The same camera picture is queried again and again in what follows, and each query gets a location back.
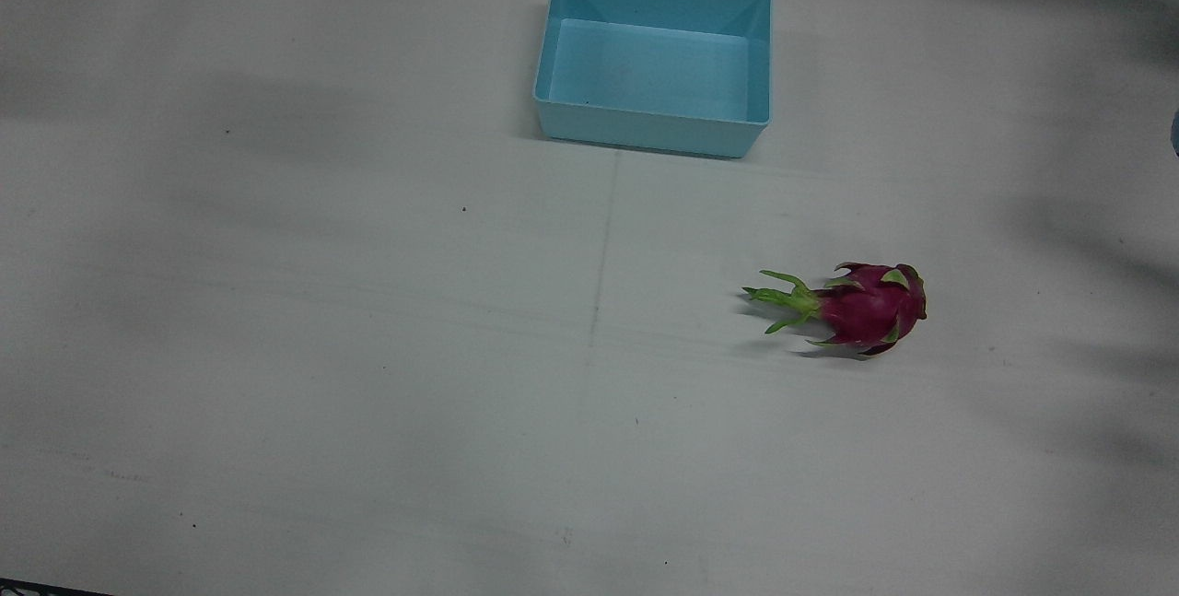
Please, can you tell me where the pink green dragon fruit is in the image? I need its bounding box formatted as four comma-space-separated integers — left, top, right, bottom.
742, 262, 928, 357

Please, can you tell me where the light blue plastic bin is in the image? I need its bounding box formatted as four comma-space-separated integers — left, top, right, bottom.
532, 0, 773, 159

